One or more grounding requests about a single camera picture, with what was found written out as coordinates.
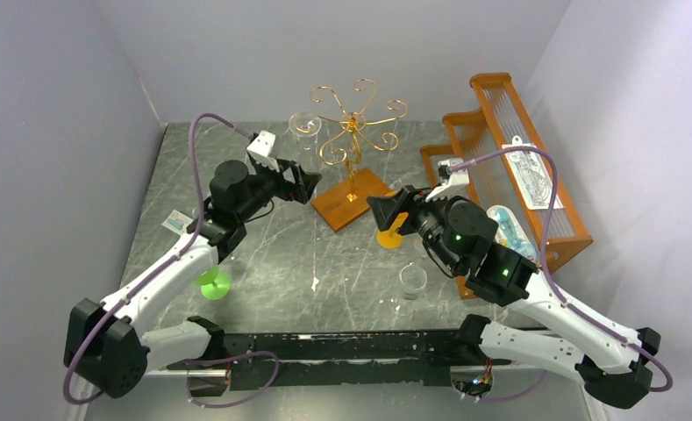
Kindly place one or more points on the yellow plastic wine glass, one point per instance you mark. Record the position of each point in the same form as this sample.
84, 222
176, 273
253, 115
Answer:
391, 239

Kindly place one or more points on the blue packaged item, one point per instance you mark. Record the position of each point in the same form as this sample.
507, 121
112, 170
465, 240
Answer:
511, 234

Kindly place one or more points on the white packaged ruler set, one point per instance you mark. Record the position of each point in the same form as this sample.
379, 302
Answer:
532, 178

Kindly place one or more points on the wooden tiered display shelf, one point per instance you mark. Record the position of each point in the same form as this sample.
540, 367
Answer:
501, 120

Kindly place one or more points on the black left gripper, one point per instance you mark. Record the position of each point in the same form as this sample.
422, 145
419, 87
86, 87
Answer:
305, 184

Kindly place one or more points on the gold wire wine glass rack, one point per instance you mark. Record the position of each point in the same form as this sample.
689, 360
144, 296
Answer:
346, 201

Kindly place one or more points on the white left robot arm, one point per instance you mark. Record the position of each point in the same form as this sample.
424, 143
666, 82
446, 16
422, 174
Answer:
112, 343

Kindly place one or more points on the green plastic wine glass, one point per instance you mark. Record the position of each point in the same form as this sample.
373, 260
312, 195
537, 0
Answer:
214, 284

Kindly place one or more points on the clear wine glass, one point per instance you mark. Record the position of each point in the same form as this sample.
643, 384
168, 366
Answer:
409, 288
305, 127

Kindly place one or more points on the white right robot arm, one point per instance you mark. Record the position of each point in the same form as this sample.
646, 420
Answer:
611, 361

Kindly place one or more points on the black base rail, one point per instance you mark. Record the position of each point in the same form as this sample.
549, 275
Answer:
292, 359

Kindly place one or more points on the light blue tube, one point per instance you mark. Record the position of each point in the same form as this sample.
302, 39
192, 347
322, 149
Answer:
177, 222

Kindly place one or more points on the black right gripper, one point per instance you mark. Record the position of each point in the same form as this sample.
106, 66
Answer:
411, 210

